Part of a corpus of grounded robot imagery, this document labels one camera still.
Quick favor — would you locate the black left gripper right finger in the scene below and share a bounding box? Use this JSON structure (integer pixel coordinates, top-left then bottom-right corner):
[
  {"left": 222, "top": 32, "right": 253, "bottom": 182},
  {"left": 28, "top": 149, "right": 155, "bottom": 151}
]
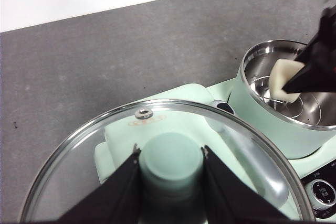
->
[{"left": 201, "top": 145, "right": 292, "bottom": 224}]

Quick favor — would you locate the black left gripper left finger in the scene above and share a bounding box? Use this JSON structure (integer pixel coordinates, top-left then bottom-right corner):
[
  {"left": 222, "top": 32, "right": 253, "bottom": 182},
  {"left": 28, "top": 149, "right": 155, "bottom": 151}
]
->
[{"left": 59, "top": 144, "right": 144, "bottom": 224}]

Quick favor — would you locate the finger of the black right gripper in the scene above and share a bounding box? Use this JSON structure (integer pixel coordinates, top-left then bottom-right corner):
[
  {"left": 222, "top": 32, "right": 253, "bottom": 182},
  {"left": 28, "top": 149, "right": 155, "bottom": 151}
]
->
[
  {"left": 283, "top": 49, "right": 336, "bottom": 95},
  {"left": 293, "top": 6, "right": 336, "bottom": 65}
]

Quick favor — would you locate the plain white steamed bun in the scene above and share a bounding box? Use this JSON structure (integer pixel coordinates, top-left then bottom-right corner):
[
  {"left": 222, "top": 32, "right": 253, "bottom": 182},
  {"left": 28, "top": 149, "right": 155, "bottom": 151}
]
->
[{"left": 269, "top": 58, "right": 307, "bottom": 103}]

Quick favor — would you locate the glass lid with green knob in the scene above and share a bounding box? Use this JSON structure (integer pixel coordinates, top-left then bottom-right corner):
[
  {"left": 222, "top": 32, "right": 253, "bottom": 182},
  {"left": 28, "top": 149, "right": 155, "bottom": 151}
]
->
[{"left": 19, "top": 99, "right": 316, "bottom": 224}]

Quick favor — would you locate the round steel steamer rack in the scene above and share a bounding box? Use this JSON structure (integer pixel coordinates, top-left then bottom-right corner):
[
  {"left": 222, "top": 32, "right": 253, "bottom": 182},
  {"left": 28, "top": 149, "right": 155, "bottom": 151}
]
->
[{"left": 248, "top": 76, "right": 329, "bottom": 126}]

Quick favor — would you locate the mint green breakfast machine base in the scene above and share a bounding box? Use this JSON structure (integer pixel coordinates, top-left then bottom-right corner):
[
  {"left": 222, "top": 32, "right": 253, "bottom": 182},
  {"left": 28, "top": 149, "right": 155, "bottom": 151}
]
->
[{"left": 94, "top": 82, "right": 336, "bottom": 224}]

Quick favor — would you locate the black control panel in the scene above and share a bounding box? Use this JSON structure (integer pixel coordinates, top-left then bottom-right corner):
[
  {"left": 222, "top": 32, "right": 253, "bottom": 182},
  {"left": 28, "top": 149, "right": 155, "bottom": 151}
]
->
[{"left": 300, "top": 158, "right": 336, "bottom": 224}]

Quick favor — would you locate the silver control dial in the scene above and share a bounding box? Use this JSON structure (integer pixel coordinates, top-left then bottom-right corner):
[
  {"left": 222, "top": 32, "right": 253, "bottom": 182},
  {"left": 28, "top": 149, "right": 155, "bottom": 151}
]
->
[{"left": 310, "top": 179, "right": 336, "bottom": 212}]

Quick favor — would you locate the mint green griddle cover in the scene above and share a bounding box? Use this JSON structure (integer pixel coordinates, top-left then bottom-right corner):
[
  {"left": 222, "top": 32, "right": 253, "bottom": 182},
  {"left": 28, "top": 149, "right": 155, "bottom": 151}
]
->
[{"left": 103, "top": 82, "right": 263, "bottom": 198}]

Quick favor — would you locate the mint green pot with handle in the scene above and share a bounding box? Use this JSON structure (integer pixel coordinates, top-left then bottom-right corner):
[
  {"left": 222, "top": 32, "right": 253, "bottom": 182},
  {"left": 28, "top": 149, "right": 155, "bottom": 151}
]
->
[{"left": 227, "top": 39, "right": 336, "bottom": 161}]

